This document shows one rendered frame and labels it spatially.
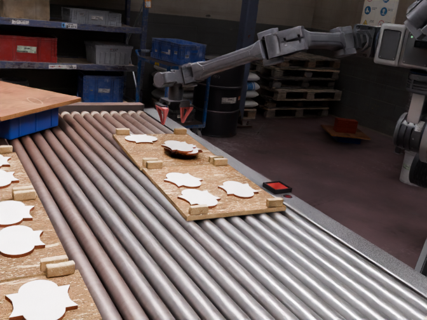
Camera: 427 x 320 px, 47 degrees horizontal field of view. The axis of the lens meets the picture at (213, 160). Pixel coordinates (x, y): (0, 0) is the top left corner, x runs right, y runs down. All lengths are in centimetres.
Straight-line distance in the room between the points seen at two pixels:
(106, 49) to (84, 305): 515
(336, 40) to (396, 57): 29
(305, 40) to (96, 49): 456
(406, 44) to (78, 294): 147
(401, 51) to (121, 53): 453
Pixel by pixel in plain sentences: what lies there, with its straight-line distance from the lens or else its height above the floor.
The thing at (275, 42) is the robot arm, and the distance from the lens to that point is 162.
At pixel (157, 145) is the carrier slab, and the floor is 94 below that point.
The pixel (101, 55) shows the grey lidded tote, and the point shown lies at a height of 75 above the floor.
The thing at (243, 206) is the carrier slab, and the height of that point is 94.
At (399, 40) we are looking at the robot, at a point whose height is 147.
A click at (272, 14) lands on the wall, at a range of 792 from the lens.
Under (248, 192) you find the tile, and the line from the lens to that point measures 165.
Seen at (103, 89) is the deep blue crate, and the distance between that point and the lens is 615.
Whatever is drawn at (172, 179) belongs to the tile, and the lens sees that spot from 168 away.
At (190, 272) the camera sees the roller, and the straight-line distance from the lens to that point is 122.
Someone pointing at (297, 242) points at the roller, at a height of 92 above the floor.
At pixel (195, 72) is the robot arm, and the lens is 182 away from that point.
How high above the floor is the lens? 154
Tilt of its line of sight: 18 degrees down
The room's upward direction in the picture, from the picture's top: 7 degrees clockwise
